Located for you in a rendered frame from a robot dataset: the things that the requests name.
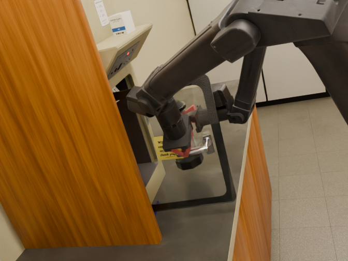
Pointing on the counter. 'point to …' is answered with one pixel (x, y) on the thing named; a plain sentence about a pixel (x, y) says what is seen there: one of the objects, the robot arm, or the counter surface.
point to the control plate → (122, 60)
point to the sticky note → (163, 150)
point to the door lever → (200, 147)
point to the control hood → (122, 45)
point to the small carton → (121, 23)
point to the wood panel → (64, 135)
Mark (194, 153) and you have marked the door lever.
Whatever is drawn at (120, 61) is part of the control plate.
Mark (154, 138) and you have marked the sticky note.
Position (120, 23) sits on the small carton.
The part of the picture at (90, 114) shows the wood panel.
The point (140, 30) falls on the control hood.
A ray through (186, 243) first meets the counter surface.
